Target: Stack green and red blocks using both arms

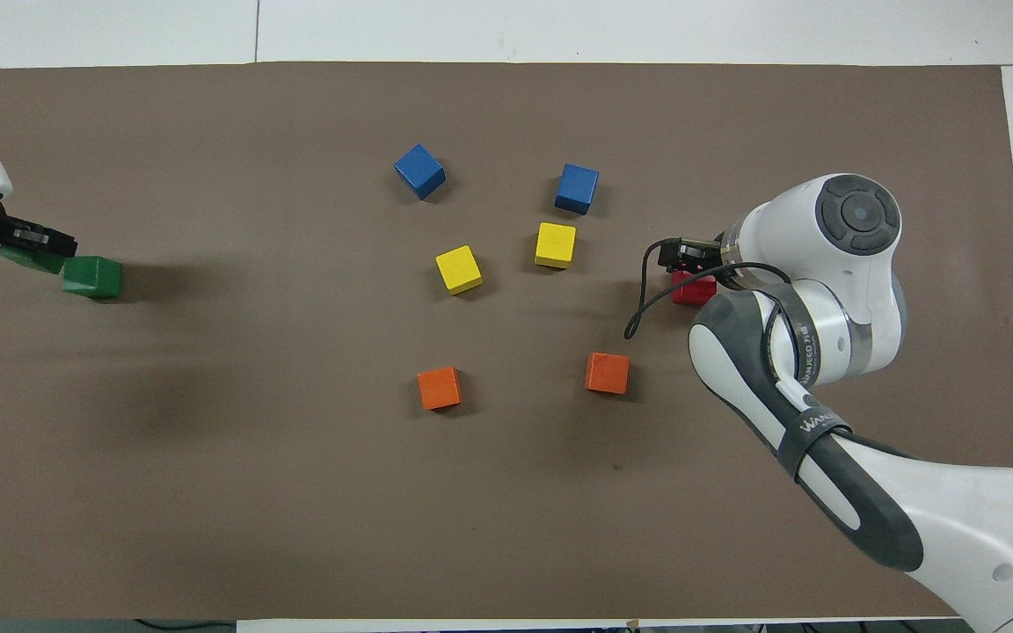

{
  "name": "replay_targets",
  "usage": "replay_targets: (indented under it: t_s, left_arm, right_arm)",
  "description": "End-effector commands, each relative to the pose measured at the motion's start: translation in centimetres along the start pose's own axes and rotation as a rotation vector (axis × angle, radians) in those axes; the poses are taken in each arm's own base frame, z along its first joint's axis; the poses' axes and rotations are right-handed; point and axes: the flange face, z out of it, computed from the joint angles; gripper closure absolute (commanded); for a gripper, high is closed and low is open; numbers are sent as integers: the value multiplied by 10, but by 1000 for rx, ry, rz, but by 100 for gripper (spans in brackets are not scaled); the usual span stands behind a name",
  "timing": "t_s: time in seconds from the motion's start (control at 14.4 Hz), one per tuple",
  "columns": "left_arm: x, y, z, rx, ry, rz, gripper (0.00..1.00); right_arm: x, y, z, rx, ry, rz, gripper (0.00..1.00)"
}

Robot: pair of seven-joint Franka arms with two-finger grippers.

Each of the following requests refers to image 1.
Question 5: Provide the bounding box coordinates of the red cube block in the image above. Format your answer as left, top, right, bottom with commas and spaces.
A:
671, 271, 718, 307

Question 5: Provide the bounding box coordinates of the orange cube block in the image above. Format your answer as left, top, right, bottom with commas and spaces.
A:
585, 352, 630, 395
417, 366, 463, 411

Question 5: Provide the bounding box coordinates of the brown table mat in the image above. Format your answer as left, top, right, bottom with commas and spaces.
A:
0, 62, 1013, 621

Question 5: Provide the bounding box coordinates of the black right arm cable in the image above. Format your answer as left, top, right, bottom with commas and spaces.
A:
623, 237, 793, 341

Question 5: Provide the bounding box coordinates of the thin black cable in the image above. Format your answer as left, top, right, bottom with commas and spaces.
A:
133, 618, 237, 632

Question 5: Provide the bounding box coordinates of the green cube block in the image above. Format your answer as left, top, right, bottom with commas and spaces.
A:
0, 244, 66, 275
62, 255, 123, 300

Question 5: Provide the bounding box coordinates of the blue cube block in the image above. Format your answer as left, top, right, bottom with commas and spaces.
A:
555, 163, 601, 216
394, 143, 447, 201

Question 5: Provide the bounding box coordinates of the yellow cube block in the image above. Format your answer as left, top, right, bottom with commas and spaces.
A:
434, 244, 484, 295
535, 222, 578, 270

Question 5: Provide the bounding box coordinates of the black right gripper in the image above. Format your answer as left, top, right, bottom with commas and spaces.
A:
657, 236, 729, 275

